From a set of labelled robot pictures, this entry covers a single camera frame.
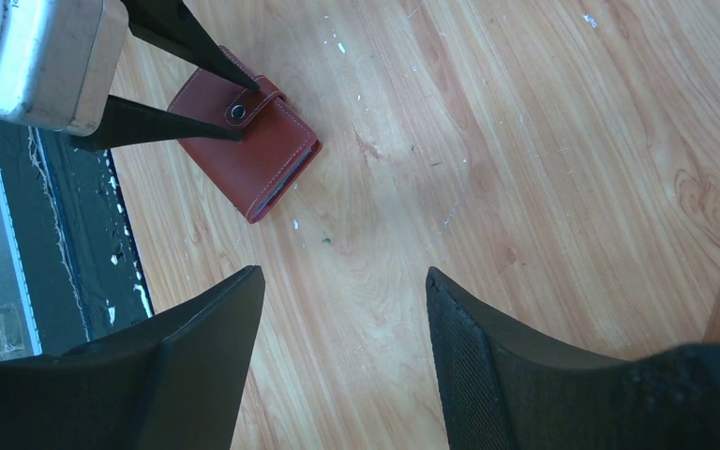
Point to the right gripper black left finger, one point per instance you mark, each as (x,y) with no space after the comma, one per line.
(173,381)

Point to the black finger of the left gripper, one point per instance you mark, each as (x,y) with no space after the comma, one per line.
(126,122)
(170,26)

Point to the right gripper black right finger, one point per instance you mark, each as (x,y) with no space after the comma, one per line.
(505,385)

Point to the red leather card holder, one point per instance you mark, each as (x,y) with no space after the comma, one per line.
(276,143)

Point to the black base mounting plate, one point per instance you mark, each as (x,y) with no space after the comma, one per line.
(82,268)

